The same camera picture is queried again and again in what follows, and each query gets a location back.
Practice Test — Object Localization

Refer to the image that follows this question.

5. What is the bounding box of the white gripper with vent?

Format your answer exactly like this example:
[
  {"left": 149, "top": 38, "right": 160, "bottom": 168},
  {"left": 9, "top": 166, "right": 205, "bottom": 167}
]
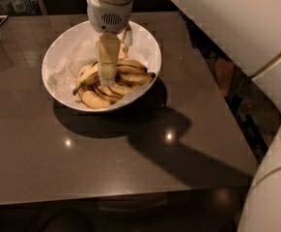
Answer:
[{"left": 87, "top": 0, "right": 132, "bottom": 86}]

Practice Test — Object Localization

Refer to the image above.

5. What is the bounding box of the yellow banana bunch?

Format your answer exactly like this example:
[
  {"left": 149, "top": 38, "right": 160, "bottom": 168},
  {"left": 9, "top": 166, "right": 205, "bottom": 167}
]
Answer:
[{"left": 72, "top": 25, "right": 155, "bottom": 109}]

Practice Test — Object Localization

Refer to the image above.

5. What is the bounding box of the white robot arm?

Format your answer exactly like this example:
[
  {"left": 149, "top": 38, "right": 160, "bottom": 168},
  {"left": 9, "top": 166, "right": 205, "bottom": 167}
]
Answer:
[{"left": 171, "top": 0, "right": 281, "bottom": 232}]

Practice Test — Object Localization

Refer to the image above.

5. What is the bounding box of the white bowl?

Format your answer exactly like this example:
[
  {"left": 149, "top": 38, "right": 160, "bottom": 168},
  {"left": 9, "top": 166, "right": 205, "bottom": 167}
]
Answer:
[{"left": 41, "top": 18, "right": 162, "bottom": 113}]

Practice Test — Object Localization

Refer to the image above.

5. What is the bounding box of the black stand leg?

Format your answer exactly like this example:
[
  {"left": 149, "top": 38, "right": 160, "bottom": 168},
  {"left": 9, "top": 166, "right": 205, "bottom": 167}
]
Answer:
[{"left": 225, "top": 95, "right": 268, "bottom": 163}]

